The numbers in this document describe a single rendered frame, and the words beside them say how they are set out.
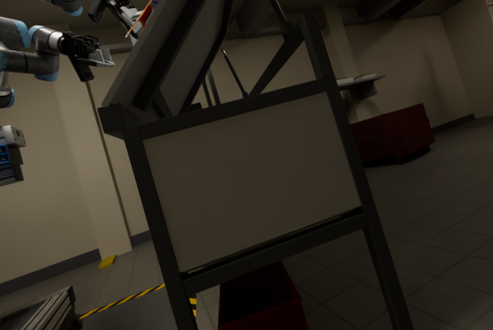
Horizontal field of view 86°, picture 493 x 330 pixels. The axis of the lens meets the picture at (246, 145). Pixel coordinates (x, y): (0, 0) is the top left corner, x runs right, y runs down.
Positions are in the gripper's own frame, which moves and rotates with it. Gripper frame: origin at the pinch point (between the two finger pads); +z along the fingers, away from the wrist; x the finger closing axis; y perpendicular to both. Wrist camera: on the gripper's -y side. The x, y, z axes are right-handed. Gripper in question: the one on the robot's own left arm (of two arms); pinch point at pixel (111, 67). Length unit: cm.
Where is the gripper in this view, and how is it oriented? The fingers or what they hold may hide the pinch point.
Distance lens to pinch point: 109.5
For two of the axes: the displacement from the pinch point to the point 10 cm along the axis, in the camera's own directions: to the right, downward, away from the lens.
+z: 9.1, 3.5, -2.1
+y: 2.0, -8.4, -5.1
